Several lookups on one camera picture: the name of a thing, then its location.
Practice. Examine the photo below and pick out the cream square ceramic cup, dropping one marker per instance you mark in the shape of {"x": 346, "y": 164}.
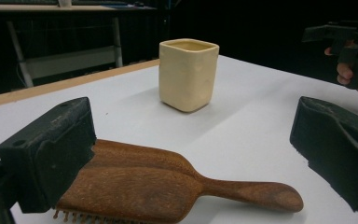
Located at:
{"x": 186, "y": 74}

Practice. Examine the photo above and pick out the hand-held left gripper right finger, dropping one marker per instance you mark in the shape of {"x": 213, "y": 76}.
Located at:
{"x": 335, "y": 146}

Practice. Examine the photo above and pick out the wooden hairbrush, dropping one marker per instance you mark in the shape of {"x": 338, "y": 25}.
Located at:
{"x": 136, "y": 186}

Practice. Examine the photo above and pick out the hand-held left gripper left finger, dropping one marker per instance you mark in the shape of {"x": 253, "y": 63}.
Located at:
{"x": 46, "y": 149}

